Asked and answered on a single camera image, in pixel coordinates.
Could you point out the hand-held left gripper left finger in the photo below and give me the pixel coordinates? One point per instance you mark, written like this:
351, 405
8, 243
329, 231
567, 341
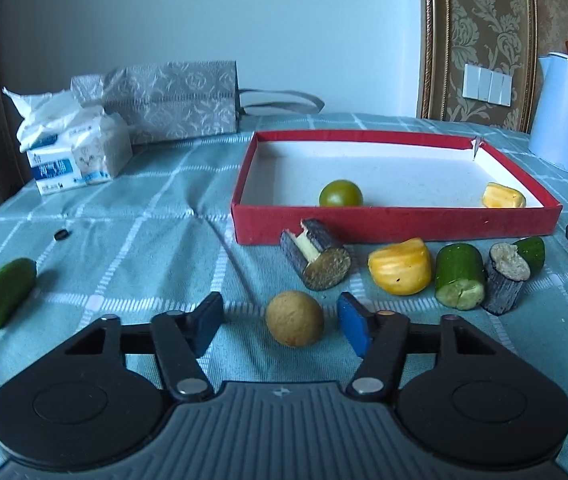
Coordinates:
207, 321

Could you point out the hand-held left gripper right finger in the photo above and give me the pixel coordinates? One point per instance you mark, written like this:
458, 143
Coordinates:
355, 321

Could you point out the green cucumber end piece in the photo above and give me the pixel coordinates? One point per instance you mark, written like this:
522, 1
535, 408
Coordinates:
534, 252

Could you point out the brown longan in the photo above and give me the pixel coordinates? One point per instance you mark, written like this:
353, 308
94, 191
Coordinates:
294, 318

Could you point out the red cardboard box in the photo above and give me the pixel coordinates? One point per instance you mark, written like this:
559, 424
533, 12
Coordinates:
404, 225

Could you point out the thick green cucumber piece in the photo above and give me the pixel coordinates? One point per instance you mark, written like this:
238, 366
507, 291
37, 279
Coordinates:
459, 272

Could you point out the teal checked tablecloth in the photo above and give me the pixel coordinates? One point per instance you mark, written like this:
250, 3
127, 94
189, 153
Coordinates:
163, 240

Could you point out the light blue electric kettle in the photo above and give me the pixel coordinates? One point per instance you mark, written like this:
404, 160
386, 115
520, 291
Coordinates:
564, 120

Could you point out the green tomato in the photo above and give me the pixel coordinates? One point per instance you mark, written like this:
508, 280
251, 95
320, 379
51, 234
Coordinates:
341, 194

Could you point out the small black cap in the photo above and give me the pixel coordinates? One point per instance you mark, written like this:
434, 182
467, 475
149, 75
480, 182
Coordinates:
61, 234

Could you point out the long green cucumber piece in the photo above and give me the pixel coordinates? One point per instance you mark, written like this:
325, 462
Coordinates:
4, 291

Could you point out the white tissue pack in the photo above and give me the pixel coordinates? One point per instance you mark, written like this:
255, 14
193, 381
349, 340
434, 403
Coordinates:
76, 155

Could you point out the grey patterned gift bag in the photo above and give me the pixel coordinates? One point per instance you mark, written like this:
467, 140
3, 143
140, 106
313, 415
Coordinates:
168, 102

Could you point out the gold framed damask panel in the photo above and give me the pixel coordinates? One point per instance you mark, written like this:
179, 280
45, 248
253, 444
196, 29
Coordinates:
479, 35

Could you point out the white wall switch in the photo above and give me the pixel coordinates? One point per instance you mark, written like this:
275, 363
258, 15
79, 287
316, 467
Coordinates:
487, 84

